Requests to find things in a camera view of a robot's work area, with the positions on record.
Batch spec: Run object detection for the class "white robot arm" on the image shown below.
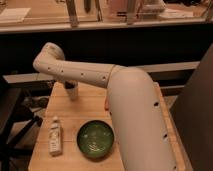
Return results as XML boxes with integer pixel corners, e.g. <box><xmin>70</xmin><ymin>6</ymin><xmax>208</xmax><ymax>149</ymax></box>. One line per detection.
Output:
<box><xmin>33</xmin><ymin>42</ymin><xmax>177</xmax><ymax>171</ymax></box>

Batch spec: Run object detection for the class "orange carrot toy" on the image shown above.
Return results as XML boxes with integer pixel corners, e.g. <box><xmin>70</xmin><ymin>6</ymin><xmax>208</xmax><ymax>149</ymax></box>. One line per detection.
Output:
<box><xmin>104</xmin><ymin>99</ymin><xmax>109</xmax><ymax>111</ymax></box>

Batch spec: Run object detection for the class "dark panel at right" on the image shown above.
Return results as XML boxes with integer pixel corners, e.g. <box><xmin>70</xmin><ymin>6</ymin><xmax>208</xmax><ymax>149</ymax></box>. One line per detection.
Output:
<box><xmin>170</xmin><ymin>43</ymin><xmax>213</xmax><ymax>171</ymax></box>

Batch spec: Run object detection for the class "green ceramic bowl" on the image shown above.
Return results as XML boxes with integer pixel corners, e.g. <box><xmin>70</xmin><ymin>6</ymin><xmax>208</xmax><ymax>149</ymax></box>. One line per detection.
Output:
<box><xmin>76</xmin><ymin>120</ymin><xmax>115</xmax><ymax>159</ymax></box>

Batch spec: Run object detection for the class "white plastic bottle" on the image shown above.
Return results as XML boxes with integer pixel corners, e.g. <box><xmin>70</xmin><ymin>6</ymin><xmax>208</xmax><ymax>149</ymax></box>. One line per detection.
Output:
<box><xmin>49</xmin><ymin>116</ymin><xmax>62</xmax><ymax>156</ymax></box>

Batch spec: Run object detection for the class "white paper sheet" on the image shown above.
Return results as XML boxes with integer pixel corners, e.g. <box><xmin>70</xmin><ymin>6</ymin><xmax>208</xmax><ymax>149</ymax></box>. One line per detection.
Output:
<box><xmin>0</xmin><ymin>8</ymin><xmax>30</xmax><ymax>23</ymax></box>

